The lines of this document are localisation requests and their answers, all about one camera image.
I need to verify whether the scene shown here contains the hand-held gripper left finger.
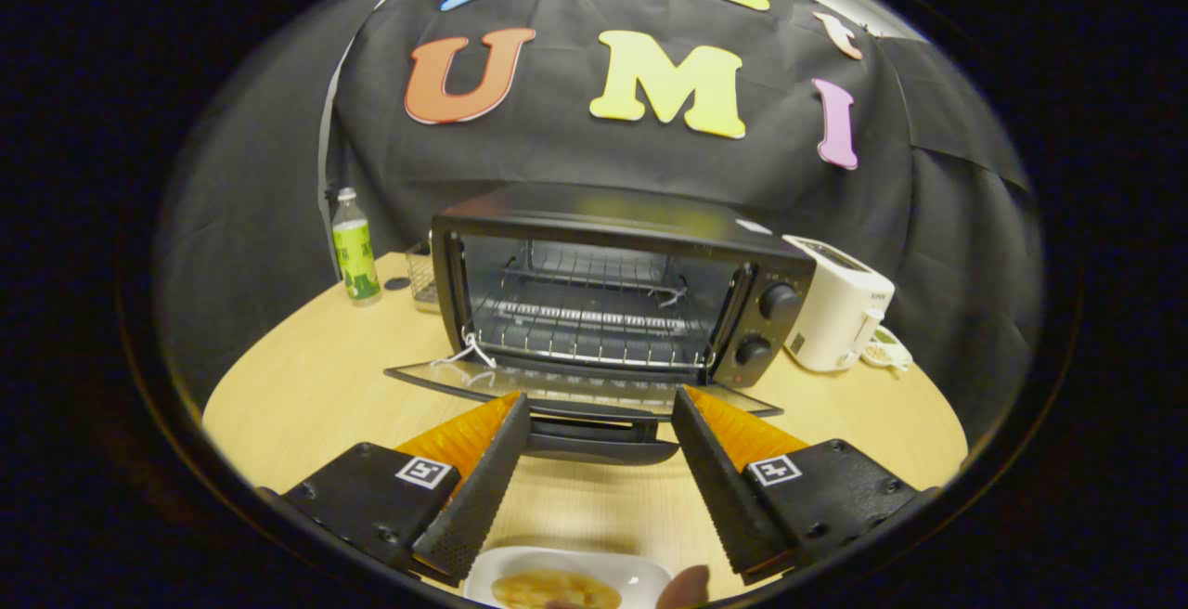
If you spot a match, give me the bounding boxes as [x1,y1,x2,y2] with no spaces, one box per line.
[258,393,532,587]

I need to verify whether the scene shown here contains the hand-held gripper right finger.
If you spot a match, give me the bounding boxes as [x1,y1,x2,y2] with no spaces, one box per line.
[670,386,938,587]

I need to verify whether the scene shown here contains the golden bread roll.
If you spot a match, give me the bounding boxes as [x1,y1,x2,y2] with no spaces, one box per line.
[492,569,623,609]

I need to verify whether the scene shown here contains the black toaster oven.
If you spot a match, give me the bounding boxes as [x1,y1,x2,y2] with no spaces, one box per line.
[385,184,818,467]

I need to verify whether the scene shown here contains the white pop-up toaster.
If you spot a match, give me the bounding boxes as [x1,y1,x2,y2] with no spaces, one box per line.
[784,235,897,373]

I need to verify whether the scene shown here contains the white plate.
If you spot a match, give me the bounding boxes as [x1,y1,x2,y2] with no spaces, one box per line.
[462,547,673,609]

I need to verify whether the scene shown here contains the small clear container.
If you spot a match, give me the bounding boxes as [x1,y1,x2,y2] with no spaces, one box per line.
[406,242,442,313]

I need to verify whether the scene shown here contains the small white dish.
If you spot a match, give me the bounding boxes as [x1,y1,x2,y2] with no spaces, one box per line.
[861,326,913,371]

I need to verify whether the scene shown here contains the green label plastic bottle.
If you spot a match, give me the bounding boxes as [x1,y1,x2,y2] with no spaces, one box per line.
[331,188,382,305]

